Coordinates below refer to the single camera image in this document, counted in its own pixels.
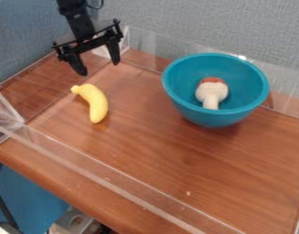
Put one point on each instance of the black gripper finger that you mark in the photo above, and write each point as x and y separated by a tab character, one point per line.
76	64
113	50

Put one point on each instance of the blue plastic bowl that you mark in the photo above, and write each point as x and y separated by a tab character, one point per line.
244	79

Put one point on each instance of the white red toy mushroom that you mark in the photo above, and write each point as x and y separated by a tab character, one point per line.
211	92

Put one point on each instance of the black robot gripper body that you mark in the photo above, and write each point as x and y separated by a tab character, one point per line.
89	34

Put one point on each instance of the yellow toy banana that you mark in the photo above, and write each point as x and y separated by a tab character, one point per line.
96	99

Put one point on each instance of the clear acrylic table barrier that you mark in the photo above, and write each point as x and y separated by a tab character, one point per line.
144	171

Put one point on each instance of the grey metal bracket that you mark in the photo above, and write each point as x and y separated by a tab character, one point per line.
74	222

